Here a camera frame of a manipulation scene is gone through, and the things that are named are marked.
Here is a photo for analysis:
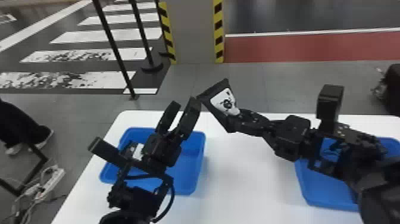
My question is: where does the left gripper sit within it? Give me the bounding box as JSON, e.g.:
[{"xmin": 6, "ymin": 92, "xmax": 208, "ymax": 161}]
[{"xmin": 141, "ymin": 97, "xmax": 202, "ymax": 172}]

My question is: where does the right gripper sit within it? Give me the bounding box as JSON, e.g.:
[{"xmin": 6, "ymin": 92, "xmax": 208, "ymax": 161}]
[{"xmin": 224, "ymin": 108, "xmax": 316, "ymax": 163}]

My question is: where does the blue tray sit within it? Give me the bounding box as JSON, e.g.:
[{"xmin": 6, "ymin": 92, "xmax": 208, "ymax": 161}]
[
  {"xmin": 294, "ymin": 136, "xmax": 400, "ymax": 213},
  {"xmin": 99, "ymin": 126, "xmax": 207, "ymax": 197}
]

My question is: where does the white power strip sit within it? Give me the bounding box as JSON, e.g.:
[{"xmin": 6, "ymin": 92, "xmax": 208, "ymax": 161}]
[{"xmin": 17, "ymin": 164, "xmax": 65, "ymax": 201}]

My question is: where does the black cable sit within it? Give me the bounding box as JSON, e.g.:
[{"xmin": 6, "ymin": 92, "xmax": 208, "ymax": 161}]
[{"xmin": 124, "ymin": 173, "xmax": 176, "ymax": 223}]

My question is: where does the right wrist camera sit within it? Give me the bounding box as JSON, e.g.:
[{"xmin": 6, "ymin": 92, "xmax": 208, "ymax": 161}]
[{"xmin": 315, "ymin": 83, "xmax": 345, "ymax": 132}]

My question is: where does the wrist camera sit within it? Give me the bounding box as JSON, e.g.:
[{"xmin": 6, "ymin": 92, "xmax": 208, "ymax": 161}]
[
  {"xmin": 87, "ymin": 136, "xmax": 132, "ymax": 170},
  {"xmin": 315, "ymin": 83, "xmax": 345, "ymax": 132}
]

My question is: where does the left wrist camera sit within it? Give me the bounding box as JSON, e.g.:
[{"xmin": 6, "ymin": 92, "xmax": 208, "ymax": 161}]
[{"xmin": 87, "ymin": 136, "xmax": 132, "ymax": 170}]

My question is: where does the yellow black striped post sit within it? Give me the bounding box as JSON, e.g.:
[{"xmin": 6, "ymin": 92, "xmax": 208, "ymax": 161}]
[
  {"xmin": 212, "ymin": 0, "xmax": 226, "ymax": 64},
  {"xmin": 156, "ymin": 0, "xmax": 177, "ymax": 65}
]

